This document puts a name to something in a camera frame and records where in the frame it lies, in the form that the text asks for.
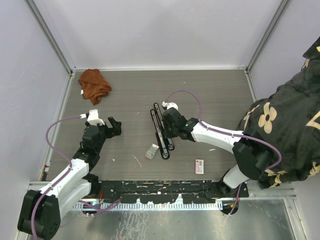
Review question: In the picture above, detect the black stapler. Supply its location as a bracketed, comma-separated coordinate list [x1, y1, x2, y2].
[153, 102, 175, 151]
[150, 109, 170, 160]

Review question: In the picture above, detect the red white staple box sleeve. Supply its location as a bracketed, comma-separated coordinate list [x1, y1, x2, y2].
[195, 159, 204, 175]

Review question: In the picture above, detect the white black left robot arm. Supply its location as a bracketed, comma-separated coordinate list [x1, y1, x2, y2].
[17, 114, 122, 240]

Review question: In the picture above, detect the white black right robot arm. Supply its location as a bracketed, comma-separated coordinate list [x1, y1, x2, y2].
[162, 107, 274, 197]

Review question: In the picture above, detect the orange-brown cloth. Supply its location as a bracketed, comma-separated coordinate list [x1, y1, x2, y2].
[78, 69, 112, 105]

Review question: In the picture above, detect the black floral fleece garment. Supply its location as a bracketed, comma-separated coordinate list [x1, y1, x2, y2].
[236, 40, 320, 189]

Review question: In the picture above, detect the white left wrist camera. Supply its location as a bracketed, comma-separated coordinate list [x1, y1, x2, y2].
[86, 109, 106, 126]

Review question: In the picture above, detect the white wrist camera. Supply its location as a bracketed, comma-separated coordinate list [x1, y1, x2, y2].
[161, 101, 179, 111]
[86, 109, 106, 126]

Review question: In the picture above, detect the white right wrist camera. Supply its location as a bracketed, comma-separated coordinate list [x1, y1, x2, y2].
[161, 101, 179, 111]

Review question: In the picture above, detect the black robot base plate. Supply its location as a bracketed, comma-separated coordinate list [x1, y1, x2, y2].
[71, 179, 250, 205]

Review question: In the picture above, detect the perforated cable duct strip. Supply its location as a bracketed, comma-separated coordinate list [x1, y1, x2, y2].
[72, 201, 223, 211]

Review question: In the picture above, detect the aluminium frame post left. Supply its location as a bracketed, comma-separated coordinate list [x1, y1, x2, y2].
[24, 0, 75, 76]

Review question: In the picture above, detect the aluminium frame post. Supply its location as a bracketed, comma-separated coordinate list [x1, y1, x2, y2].
[24, 0, 75, 76]
[245, 0, 291, 74]

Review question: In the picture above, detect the aluminium front rail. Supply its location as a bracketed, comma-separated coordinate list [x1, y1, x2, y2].
[247, 180, 296, 199]

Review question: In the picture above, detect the aluminium frame post right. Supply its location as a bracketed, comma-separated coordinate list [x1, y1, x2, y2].
[245, 0, 291, 74]

